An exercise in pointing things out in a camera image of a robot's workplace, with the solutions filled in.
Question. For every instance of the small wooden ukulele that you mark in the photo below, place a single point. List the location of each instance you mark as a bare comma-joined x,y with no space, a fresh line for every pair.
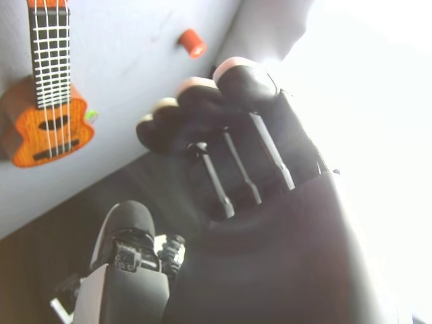
30,135

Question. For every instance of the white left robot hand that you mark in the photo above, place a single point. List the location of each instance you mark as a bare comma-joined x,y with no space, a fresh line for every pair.
270,253

